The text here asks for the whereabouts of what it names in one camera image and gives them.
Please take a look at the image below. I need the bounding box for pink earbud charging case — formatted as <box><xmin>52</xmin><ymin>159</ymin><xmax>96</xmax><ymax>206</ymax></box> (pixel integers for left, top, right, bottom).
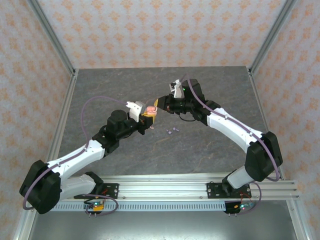
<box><xmin>145</xmin><ymin>105</ymin><xmax>159</xmax><ymax>116</ymax></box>

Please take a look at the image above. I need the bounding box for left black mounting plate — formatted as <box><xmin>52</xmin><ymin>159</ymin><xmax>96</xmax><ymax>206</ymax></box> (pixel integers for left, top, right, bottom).
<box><xmin>98</xmin><ymin>183</ymin><xmax>120</xmax><ymax>200</ymax></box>

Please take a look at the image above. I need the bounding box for black mounting plate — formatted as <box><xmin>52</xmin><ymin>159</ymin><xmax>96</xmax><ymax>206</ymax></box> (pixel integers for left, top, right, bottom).
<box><xmin>98</xmin><ymin>183</ymin><xmax>120</xmax><ymax>200</ymax></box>
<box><xmin>206</xmin><ymin>182</ymin><xmax>251</xmax><ymax>200</ymax></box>

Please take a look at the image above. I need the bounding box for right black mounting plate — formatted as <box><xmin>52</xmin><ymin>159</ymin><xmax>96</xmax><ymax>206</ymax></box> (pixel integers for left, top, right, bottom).
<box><xmin>206</xmin><ymin>182</ymin><xmax>251</xmax><ymax>200</ymax></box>

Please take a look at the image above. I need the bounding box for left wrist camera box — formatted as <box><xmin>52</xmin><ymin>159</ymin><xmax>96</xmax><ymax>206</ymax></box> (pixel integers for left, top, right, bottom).
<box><xmin>125</xmin><ymin>100</ymin><xmax>148</xmax><ymax>123</ymax></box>

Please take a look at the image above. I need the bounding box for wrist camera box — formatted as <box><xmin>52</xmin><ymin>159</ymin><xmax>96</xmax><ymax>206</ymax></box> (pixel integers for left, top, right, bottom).
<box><xmin>125</xmin><ymin>100</ymin><xmax>148</xmax><ymax>123</ymax></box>
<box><xmin>169</xmin><ymin>79</ymin><xmax>186</xmax><ymax>99</ymax></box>

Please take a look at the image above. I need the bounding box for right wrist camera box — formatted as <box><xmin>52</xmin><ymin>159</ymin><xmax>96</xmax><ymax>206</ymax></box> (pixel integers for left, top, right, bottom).
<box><xmin>169</xmin><ymin>79</ymin><xmax>186</xmax><ymax>99</ymax></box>

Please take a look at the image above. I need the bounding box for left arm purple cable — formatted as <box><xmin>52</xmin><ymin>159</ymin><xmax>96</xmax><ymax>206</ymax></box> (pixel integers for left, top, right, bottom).
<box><xmin>22</xmin><ymin>96</ymin><xmax>129</xmax><ymax>216</ymax></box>

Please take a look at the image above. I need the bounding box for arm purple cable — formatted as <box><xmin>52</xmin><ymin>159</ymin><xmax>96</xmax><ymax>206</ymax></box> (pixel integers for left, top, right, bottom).
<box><xmin>22</xmin><ymin>96</ymin><xmax>129</xmax><ymax>216</ymax></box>
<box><xmin>183</xmin><ymin>72</ymin><xmax>281</xmax><ymax>216</ymax></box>

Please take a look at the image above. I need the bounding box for aluminium frame side rail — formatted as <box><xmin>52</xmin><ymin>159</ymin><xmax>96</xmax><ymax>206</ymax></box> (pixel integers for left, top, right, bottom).
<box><xmin>12</xmin><ymin>69</ymin><xmax>80</xmax><ymax>240</ymax></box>
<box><xmin>247</xmin><ymin>67</ymin><xmax>313</xmax><ymax>240</ymax></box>

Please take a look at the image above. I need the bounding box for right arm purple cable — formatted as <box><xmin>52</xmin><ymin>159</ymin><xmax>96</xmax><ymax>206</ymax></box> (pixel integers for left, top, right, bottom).
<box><xmin>183</xmin><ymin>72</ymin><xmax>281</xmax><ymax>216</ymax></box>

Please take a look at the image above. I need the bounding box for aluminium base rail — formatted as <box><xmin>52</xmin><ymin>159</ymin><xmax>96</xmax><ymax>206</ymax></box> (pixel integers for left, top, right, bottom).
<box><xmin>71</xmin><ymin>174</ymin><xmax>300</xmax><ymax>201</ymax></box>

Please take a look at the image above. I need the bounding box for white slotted cable duct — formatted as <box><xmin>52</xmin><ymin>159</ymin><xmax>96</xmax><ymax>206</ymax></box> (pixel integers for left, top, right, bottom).
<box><xmin>51</xmin><ymin>201</ymin><xmax>227</xmax><ymax>213</ymax></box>

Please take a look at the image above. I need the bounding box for grey metal base plate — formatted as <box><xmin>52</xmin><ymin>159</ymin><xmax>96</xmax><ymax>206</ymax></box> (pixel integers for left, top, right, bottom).
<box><xmin>24</xmin><ymin>209</ymin><xmax>305</xmax><ymax>240</ymax></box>

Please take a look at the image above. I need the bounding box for aluminium frame post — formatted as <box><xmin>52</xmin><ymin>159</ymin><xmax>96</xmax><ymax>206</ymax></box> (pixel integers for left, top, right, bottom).
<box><xmin>26</xmin><ymin>0</ymin><xmax>77</xmax><ymax>76</ymax></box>
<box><xmin>248</xmin><ymin>0</ymin><xmax>300</xmax><ymax>76</ymax></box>

